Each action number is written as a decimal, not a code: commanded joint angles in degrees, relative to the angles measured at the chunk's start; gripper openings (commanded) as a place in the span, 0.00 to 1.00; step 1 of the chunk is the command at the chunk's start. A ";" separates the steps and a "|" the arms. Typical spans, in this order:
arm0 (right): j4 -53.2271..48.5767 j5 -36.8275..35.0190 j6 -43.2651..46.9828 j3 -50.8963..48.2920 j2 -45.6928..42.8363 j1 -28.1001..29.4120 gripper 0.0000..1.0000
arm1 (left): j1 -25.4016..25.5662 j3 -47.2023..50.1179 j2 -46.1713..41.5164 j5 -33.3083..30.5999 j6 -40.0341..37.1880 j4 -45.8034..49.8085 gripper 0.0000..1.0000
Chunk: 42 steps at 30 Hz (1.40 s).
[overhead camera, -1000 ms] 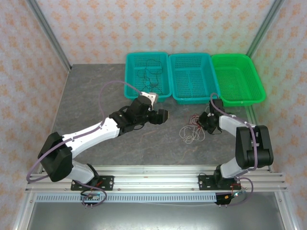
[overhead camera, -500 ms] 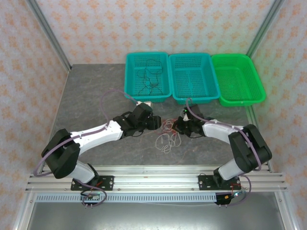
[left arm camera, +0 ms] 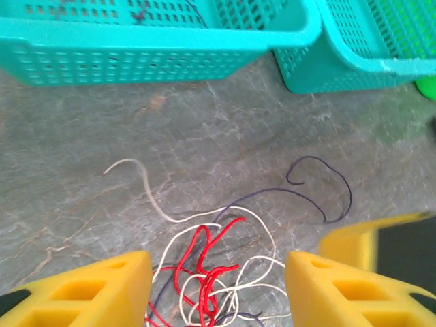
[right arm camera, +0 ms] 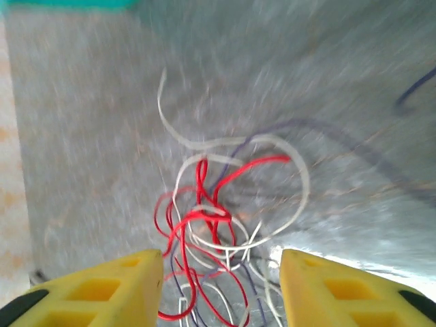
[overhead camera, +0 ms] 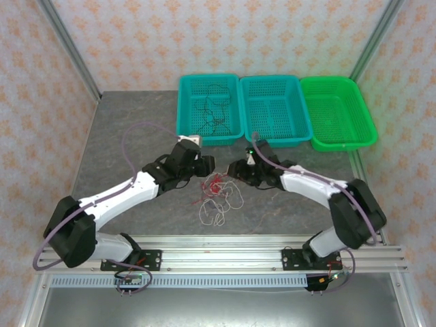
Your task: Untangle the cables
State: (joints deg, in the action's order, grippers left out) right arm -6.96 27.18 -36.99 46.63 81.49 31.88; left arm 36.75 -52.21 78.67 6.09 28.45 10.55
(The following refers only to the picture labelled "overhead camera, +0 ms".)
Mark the small circuit board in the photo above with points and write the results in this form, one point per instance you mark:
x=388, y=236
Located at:
x=327, y=280
x=129, y=280

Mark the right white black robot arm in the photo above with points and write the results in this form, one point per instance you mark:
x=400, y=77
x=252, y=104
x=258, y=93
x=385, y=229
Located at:
x=306, y=187

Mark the aluminium corner post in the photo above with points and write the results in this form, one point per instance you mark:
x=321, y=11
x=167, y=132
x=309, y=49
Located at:
x=73, y=51
x=374, y=41

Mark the aluminium side rail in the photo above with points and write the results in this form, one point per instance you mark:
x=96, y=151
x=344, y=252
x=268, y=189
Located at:
x=357, y=167

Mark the teal plastic basket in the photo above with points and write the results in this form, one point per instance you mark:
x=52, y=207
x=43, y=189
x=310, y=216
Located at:
x=185, y=112
x=276, y=112

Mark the green plastic basket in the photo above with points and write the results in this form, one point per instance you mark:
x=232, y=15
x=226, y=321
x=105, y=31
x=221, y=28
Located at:
x=337, y=116

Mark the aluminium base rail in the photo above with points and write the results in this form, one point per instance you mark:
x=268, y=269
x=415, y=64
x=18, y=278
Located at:
x=221, y=253

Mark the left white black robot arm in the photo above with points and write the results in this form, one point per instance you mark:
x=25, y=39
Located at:
x=119, y=197

